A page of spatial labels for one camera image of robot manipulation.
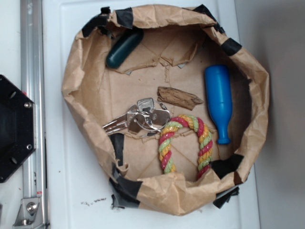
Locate brown wood chip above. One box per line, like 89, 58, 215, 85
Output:
157, 86, 204, 110

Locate silver key bunch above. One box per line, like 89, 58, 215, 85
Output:
102, 98, 171, 136

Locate brown paper bag bin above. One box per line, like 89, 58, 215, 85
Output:
61, 4, 269, 216

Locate blue plastic bottle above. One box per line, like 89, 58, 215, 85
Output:
204, 65, 233, 145

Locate dark green plastic capsule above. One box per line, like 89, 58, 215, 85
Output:
106, 28, 144, 69

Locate multicolour twisted rope toy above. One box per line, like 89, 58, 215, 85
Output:
158, 114, 213, 179

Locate aluminium extrusion rail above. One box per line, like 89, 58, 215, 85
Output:
20, 0, 50, 229

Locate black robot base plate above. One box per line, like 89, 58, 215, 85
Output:
0, 75, 35, 183

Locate silver corner bracket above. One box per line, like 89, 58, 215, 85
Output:
12, 197, 44, 229

